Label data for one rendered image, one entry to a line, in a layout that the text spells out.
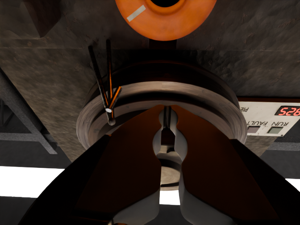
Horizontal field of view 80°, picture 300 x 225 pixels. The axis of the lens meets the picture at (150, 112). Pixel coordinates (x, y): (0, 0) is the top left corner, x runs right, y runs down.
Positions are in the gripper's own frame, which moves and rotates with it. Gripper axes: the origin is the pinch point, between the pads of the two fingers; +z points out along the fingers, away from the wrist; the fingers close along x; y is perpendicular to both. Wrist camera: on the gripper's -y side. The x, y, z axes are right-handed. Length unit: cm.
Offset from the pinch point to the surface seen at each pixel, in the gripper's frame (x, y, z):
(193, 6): 4.3, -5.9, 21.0
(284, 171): 502, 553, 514
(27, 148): -572, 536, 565
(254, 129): 34, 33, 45
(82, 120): -19.6, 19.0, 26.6
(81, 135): -22.1, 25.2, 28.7
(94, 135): -17.1, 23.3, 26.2
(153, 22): -1.7, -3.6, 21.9
